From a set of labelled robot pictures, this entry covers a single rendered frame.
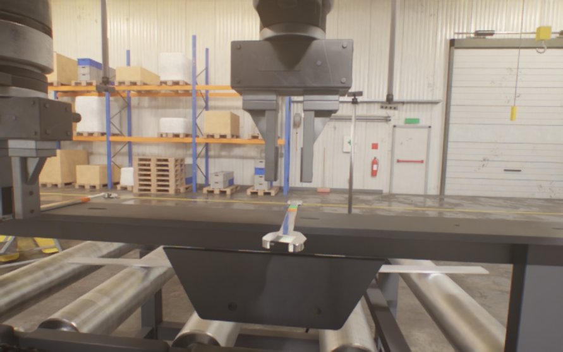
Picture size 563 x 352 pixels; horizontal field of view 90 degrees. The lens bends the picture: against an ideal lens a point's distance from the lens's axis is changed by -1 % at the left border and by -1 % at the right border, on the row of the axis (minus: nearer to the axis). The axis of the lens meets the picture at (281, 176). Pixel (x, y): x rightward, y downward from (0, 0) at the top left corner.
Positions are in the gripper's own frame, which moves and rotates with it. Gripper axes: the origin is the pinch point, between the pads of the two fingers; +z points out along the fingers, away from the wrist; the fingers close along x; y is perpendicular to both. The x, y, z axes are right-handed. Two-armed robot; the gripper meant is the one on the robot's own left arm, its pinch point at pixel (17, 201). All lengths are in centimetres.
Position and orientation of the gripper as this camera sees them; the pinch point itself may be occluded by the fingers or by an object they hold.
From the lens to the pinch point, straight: 51.2
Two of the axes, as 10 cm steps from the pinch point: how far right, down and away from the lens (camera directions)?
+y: 1.0, -0.8, 9.9
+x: -10.0, -0.3, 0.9
